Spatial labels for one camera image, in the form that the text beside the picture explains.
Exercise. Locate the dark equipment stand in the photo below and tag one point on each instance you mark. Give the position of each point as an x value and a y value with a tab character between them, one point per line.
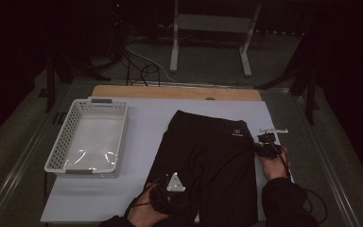
116	19

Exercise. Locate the white perforated plastic basket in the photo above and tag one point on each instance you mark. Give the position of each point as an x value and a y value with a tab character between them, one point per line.
91	138

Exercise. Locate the person's right hand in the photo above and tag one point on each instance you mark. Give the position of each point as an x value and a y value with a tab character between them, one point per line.
275	168

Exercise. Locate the black tripod stand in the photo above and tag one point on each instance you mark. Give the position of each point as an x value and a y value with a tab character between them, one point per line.
310	101
50	88

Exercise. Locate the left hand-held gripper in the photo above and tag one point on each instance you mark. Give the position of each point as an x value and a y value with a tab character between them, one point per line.
167	200

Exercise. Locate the white table mat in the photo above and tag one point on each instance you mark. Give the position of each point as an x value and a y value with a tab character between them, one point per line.
145	126

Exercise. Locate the person's left hand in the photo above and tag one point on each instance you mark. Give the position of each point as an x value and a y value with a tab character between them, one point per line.
143	214

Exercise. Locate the black pants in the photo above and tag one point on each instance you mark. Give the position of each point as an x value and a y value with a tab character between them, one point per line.
208	157

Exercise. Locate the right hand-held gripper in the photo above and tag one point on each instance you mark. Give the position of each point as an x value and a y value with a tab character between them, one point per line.
267	149

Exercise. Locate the grey metal stand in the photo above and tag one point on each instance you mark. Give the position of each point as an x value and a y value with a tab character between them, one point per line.
214	22

